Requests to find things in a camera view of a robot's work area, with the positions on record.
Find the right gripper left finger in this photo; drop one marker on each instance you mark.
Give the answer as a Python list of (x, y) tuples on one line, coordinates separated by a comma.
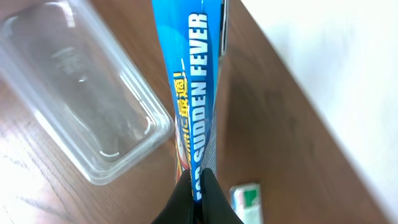
[(179, 208)]

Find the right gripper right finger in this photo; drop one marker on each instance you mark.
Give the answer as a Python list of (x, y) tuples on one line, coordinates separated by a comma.
[(215, 207)]

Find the clear plastic container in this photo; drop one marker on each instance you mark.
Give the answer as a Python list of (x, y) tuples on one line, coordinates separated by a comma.
[(65, 64)]

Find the blue fever patch box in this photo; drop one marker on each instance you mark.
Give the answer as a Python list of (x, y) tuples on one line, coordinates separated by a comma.
[(193, 35)]

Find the white green medicine box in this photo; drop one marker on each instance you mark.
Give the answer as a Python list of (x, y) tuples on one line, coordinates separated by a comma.
[(246, 202)]

